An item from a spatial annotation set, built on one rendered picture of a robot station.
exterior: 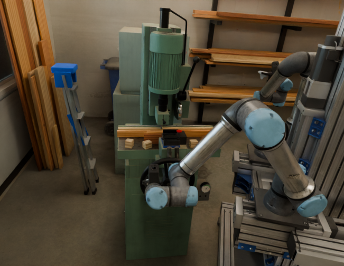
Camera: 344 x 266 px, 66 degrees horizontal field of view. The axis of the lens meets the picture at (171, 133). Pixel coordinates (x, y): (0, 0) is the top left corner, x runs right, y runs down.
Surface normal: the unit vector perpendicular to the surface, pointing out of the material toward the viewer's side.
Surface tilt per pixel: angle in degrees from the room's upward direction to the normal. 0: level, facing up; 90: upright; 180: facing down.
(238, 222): 90
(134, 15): 90
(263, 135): 84
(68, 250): 0
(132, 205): 90
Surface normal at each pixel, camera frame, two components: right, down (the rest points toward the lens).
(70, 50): 0.07, 0.45
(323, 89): -0.19, 0.43
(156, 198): 0.14, -0.03
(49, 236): 0.07, -0.89
